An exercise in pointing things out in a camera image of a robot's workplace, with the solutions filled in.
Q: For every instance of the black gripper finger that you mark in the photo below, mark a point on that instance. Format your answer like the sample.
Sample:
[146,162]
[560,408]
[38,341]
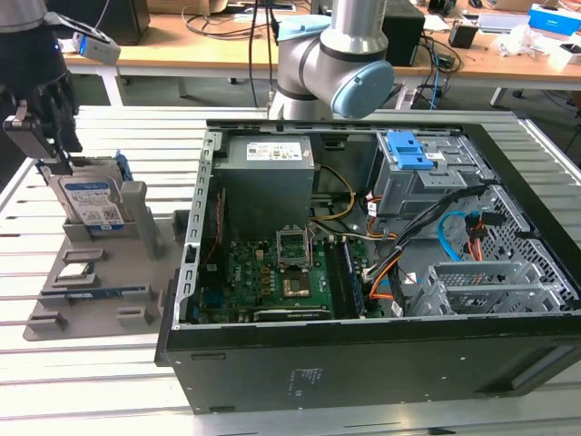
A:
[61,113]
[32,141]

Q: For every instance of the hard disk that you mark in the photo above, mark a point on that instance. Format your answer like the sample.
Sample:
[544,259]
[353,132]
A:
[91,202]

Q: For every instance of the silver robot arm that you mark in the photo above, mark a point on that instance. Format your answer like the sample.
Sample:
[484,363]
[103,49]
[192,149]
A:
[349,27]

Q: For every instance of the blue disk carrier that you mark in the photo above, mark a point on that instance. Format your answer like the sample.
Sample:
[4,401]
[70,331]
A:
[408,150]

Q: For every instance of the tall grey disk bay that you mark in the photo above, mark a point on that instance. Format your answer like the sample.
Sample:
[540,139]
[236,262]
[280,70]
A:
[408,191]

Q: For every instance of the low grey disk bay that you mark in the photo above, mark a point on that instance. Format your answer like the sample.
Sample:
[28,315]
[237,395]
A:
[481,286]

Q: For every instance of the large black box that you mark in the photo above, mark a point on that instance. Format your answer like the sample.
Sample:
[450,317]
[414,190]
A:
[131,22]

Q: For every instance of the silver CPU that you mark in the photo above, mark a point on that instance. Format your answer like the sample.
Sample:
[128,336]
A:
[75,271]

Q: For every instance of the grey parts rack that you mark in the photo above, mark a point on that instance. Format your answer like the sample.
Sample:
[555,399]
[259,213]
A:
[113,272]

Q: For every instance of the blue RAM stick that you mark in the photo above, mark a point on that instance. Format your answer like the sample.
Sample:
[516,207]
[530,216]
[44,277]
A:
[104,292]

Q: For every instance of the grey power supply unit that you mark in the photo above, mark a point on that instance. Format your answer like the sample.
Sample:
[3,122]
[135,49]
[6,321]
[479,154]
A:
[263,191]

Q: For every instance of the green motherboard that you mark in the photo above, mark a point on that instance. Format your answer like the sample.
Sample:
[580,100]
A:
[254,281]

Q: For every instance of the CPU socket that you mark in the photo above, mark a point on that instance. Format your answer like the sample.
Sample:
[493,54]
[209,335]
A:
[296,290]

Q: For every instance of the black graphics card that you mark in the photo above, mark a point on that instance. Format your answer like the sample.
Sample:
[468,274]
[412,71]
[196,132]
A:
[290,314]

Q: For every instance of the black PC tower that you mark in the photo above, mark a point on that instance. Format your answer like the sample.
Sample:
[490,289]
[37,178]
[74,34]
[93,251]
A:
[404,36]

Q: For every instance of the black PC case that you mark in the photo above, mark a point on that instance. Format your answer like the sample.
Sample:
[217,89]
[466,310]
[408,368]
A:
[363,363]

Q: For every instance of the small black box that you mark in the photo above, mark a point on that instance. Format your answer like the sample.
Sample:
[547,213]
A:
[463,36]

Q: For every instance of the grey laptop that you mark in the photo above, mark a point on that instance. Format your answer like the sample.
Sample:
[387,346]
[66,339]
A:
[504,22]

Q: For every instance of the clear plastic bags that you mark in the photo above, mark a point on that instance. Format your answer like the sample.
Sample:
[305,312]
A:
[522,41]

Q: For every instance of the blue cardboard box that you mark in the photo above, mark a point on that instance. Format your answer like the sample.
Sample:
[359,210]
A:
[554,18]

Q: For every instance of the white box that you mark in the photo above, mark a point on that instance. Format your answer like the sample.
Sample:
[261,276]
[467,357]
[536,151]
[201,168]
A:
[565,56]

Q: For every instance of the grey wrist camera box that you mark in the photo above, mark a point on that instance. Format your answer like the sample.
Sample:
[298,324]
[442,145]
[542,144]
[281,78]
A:
[102,52]

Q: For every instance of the wooden desk white frame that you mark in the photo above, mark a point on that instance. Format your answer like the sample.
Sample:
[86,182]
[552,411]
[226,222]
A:
[499,68]
[181,59]

